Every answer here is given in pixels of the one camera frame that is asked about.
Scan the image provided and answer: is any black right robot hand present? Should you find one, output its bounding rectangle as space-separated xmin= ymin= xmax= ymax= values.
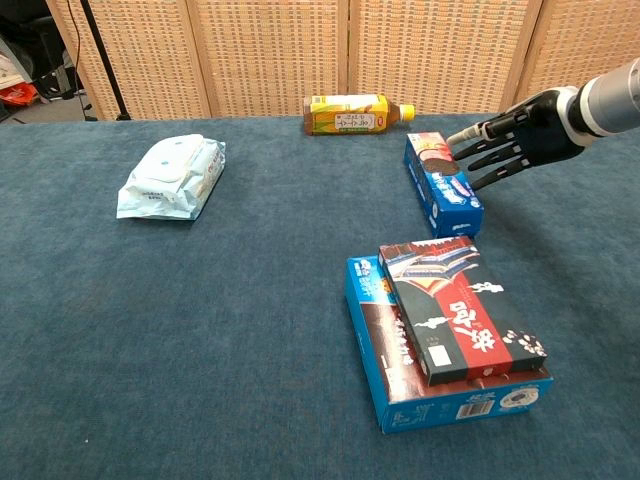
xmin=446 ymin=85 xmax=587 ymax=191

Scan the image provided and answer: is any blue and pink cookie box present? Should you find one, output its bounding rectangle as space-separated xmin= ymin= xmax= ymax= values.
xmin=403 ymin=131 xmax=485 ymax=240

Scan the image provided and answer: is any black and red flat box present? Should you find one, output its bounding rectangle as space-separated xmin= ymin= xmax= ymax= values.
xmin=377 ymin=235 xmax=548 ymax=387

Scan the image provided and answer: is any large blue cookie box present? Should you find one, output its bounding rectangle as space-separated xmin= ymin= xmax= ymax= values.
xmin=344 ymin=255 xmax=555 ymax=435

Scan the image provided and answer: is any yellow label tea bottle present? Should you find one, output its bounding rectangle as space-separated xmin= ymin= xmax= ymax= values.
xmin=302 ymin=93 xmax=417 ymax=137

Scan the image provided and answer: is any woven wooden folding screen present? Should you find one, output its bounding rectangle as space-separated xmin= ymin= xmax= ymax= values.
xmin=45 ymin=0 xmax=640 ymax=121

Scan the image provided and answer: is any light blue wet wipes pack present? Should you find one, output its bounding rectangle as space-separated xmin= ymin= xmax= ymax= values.
xmin=115 ymin=133 xmax=227 ymax=221

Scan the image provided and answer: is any black tripod stand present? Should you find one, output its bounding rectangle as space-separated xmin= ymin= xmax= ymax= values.
xmin=79 ymin=0 xmax=132 ymax=122

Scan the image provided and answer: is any red plastic bag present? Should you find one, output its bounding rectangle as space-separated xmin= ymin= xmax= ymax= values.
xmin=0 ymin=82 xmax=40 ymax=107

